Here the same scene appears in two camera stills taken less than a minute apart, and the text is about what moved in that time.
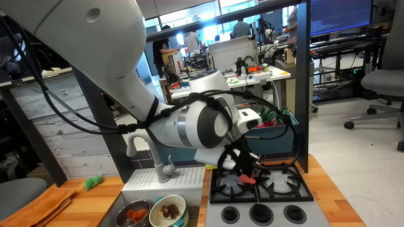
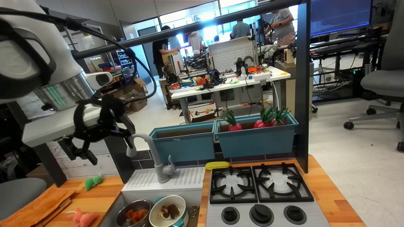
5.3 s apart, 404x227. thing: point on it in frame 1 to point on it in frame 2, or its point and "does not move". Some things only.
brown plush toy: x=172 y=209 does not move
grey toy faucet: x=164 y=172 does not move
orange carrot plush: x=244 y=178 to x=83 y=219
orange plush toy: x=136 y=214 does not move
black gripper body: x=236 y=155 to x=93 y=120
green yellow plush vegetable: x=93 y=182 does not move
